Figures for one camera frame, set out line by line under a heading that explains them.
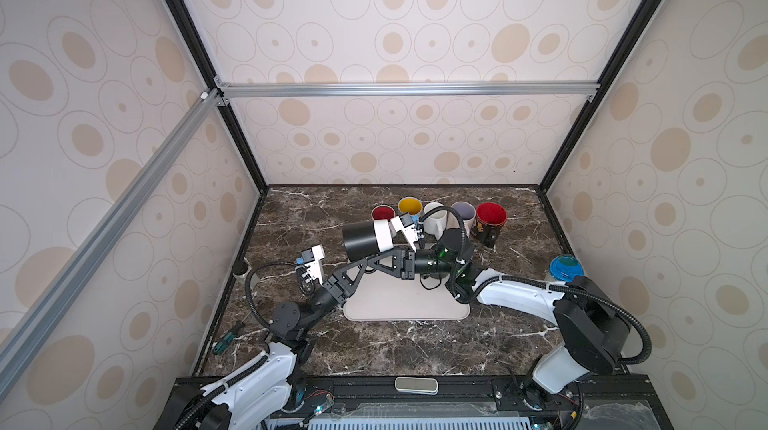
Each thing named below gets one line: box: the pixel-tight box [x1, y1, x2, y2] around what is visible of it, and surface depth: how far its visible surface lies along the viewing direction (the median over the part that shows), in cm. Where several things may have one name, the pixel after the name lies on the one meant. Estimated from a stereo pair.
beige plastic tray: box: [343, 270, 470, 322], surface depth 88 cm
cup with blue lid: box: [549, 254, 585, 283], surface depth 88 cm
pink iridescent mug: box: [451, 201, 477, 238], surface depth 102 cm
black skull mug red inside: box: [472, 202, 508, 248], surface depth 99 cm
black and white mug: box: [342, 219, 394, 261], surface depth 65 cm
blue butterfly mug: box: [398, 196, 423, 222], surface depth 104 cm
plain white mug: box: [370, 204, 396, 221], surface depth 105 cm
